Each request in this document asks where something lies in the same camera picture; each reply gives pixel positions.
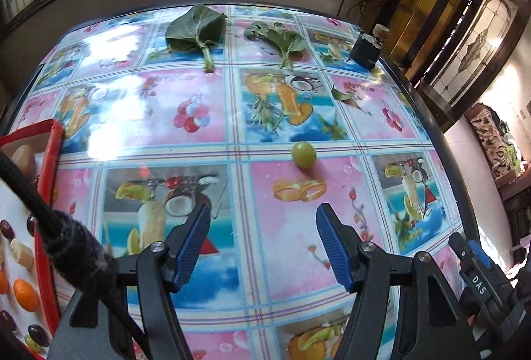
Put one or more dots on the orange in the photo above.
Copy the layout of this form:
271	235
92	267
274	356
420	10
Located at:
2	282
25	294

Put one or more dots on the peeled sugarcane piece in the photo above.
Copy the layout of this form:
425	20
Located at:
23	253

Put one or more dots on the red rimmed white tray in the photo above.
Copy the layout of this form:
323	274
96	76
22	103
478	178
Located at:
49	177

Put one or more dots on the stained glass door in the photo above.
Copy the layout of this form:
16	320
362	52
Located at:
485	32

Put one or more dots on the small green leaf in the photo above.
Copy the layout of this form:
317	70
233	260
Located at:
342	95

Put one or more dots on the red date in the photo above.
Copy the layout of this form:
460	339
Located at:
8	320

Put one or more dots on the colourful printed tablecloth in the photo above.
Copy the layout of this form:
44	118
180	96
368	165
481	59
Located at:
166	102

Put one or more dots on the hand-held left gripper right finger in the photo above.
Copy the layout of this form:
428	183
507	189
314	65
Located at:
336	252

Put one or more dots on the crumpled green leaf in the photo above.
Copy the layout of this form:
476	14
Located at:
278	38

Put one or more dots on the large green leaf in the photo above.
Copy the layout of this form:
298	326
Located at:
195	28

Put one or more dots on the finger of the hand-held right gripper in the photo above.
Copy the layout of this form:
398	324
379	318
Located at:
478	253
457	250

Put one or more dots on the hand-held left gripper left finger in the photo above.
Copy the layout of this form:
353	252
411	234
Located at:
191	252

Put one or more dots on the patterned sofa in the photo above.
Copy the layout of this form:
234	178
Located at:
493	144

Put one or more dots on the dark jar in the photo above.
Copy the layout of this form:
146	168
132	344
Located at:
365	50

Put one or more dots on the brown kiwi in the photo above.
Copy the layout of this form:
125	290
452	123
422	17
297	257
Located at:
23	160

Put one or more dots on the dark purple plum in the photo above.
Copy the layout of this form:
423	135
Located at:
38	333

